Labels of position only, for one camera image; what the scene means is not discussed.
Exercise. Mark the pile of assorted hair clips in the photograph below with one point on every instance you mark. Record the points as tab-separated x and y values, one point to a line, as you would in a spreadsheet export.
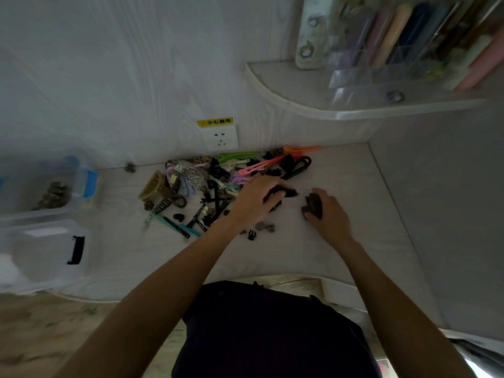
151	185

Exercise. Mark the clear acrylic organizer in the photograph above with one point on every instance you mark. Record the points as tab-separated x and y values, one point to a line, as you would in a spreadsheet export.
354	78

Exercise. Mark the clear box black latches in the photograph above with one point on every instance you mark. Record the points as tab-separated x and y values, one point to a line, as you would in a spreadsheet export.
39	251

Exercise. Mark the small dark hair claws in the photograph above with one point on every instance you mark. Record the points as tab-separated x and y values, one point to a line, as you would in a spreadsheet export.
53	196

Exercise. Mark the white corner shelf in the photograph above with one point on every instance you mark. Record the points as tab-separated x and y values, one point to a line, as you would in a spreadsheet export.
283	86

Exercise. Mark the black claw hair clip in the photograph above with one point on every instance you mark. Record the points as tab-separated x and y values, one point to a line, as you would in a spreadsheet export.
281	191

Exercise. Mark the clear box blue latches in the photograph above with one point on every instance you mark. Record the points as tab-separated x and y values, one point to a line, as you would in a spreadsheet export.
15	185

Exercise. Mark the row of pastel tubes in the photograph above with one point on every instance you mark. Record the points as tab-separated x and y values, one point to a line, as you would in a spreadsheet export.
393	31

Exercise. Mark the slim black hair clip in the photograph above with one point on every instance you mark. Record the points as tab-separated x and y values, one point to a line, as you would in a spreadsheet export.
177	227

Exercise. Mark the person's left forearm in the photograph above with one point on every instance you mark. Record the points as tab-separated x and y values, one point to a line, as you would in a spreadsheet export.
157	303

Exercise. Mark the person's right hand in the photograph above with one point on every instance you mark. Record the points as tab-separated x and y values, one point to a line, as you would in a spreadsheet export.
334	220

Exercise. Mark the person's right forearm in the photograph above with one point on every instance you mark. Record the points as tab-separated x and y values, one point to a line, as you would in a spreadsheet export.
393	311

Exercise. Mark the yellow warning sticker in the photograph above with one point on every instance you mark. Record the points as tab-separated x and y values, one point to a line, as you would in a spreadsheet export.
214	122

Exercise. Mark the person's left hand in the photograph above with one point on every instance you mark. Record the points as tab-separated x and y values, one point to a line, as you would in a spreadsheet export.
248	200

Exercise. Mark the white wall socket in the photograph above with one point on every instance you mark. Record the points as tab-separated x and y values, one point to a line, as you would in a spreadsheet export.
220	139

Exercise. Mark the person's black clothing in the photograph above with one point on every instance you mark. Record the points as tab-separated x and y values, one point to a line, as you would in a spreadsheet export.
275	334

